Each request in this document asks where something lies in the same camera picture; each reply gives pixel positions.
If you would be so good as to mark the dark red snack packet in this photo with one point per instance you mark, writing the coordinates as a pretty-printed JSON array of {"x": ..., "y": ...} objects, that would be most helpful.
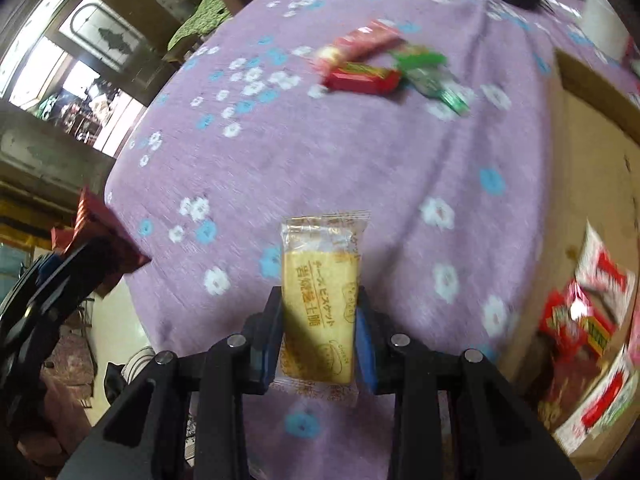
[
  {"x": 565, "y": 390},
  {"x": 102, "y": 225}
]

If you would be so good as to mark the red white sachet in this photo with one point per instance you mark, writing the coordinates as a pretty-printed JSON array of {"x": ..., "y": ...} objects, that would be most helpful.
[{"x": 605, "y": 265}]

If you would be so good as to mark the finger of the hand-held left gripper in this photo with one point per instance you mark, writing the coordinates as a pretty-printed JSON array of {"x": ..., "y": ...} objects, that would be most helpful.
[
  {"x": 80, "y": 280},
  {"x": 49, "y": 263}
]

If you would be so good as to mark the purple floral tablecloth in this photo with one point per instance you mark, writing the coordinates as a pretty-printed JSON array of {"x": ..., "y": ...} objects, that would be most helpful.
[{"x": 350, "y": 160}]

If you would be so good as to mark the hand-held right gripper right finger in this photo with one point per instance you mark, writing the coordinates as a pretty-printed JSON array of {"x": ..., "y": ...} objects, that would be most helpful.
[{"x": 362, "y": 357}]

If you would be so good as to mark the white jar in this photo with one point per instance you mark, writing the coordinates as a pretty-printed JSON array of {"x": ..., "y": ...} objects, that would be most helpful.
[{"x": 602, "y": 20}]

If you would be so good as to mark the red bar packet green label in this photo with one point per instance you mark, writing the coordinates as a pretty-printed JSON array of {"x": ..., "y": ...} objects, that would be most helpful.
[{"x": 362, "y": 79}]

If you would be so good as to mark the red white snack packet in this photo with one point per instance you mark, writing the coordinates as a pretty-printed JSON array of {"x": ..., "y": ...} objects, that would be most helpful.
[{"x": 607, "y": 402}]

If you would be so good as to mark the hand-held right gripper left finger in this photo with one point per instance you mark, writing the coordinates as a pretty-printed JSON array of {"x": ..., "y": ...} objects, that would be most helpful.
[{"x": 270, "y": 352}]

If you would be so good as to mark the bright green snack packet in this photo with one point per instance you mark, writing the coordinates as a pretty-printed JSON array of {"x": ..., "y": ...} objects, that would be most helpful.
[{"x": 420, "y": 58}]

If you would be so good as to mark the long red packet round emblem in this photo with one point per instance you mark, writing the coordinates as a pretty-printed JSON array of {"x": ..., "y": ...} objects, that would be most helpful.
[{"x": 362, "y": 41}]

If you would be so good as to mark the glass door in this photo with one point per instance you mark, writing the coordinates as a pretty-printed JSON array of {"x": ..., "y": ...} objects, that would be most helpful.
[{"x": 100, "y": 35}]

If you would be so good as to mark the green patterned cushion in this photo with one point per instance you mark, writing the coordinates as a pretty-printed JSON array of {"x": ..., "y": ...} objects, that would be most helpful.
[{"x": 200, "y": 20}]

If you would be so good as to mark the yellow biscuit packet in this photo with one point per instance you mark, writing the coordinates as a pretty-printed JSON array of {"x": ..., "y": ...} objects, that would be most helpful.
[{"x": 315, "y": 300}]

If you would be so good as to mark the small red snack packet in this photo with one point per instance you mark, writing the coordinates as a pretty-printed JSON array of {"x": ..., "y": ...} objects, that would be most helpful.
[{"x": 587, "y": 332}]

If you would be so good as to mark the cardboard box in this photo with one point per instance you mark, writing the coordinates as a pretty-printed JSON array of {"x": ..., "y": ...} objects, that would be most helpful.
[{"x": 590, "y": 160}]

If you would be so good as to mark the green white sachet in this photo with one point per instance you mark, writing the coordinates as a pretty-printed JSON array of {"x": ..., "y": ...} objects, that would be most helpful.
[{"x": 442, "y": 90}]

